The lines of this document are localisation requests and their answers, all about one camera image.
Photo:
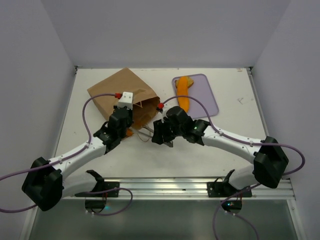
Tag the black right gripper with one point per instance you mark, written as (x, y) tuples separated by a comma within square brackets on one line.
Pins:
[(160, 133)]

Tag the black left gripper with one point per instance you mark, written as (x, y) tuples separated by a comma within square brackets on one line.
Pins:
[(130, 113)]

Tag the steel kitchen tongs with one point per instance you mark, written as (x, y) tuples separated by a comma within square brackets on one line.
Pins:
[(148, 132)]

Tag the brown paper bag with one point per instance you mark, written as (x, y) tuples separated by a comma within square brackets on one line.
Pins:
[(145, 100)]

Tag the long orange bread loaf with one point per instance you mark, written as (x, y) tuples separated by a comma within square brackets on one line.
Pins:
[(182, 90)]

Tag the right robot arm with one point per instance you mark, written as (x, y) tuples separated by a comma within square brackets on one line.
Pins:
[(267, 160)]

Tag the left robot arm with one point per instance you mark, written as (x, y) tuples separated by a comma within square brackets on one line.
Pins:
[(50, 180)]

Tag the small orange bread roll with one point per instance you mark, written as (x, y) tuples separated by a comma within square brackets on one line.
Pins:
[(129, 133)]

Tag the lilac plastic tray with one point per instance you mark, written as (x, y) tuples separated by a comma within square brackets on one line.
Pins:
[(201, 90)]

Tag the toast slice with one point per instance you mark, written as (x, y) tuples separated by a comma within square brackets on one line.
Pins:
[(190, 81)]

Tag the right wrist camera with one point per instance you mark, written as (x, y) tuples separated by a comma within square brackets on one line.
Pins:
[(162, 108)]

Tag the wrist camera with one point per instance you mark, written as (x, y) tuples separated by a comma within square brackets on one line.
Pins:
[(126, 100), (162, 108)]

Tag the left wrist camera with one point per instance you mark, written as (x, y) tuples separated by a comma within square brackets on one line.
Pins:
[(126, 100)]

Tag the aluminium mounting rail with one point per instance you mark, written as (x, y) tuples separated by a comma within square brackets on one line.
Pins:
[(195, 188)]

